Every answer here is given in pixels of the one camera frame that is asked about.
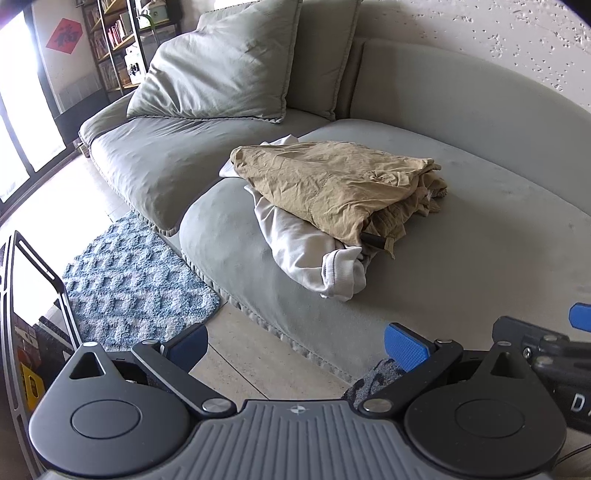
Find grey pillow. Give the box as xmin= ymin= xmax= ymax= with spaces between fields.
xmin=287 ymin=0 xmax=361 ymax=120
xmin=127 ymin=1 xmax=301 ymax=123

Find tan khaki trousers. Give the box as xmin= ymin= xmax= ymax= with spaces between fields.
xmin=228 ymin=140 xmax=449 ymax=259

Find grey green sofa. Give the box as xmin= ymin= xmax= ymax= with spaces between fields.
xmin=79 ymin=1 xmax=590 ymax=380

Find front grey back pillow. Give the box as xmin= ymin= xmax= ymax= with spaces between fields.
xmin=127 ymin=1 xmax=301 ymax=123

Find red diamond wall decoration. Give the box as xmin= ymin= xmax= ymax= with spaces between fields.
xmin=46 ymin=18 xmax=83 ymax=55

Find blue white patterned rug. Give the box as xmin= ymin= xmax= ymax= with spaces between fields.
xmin=62 ymin=212 xmax=221 ymax=351

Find large grey seat cushion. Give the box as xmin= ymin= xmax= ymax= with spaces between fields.
xmin=78 ymin=95 xmax=329 ymax=237

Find white grey garment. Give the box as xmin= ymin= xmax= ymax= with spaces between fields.
xmin=219 ymin=135 xmax=372 ymax=302

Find leopard print dark trousers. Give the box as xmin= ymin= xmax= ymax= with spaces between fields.
xmin=342 ymin=358 xmax=406 ymax=409

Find black metal frame stand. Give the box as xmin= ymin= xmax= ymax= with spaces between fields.
xmin=1 ymin=231 xmax=78 ymax=479

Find wooden bookshelf with books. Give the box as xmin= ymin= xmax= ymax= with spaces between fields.
xmin=76 ymin=0 xmax=182 ymax=99

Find rear grey back pillow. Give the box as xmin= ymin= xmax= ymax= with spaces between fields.
xmin=287 ymin=0 xmax=361 ymax=120

